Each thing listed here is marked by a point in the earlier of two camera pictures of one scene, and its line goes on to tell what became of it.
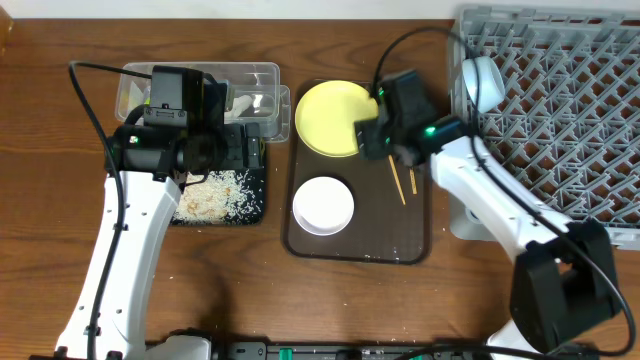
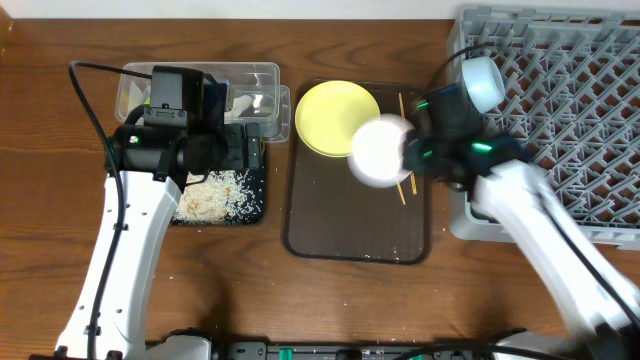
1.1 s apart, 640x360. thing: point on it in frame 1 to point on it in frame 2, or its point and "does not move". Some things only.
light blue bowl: (491, 88) does not move
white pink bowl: (323, 205) to (374, 158)
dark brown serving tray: (392, 215) does not move
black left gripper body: (251, 145) does not move
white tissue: (240, 104) does not move
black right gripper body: (370, 138) to (413, 156)
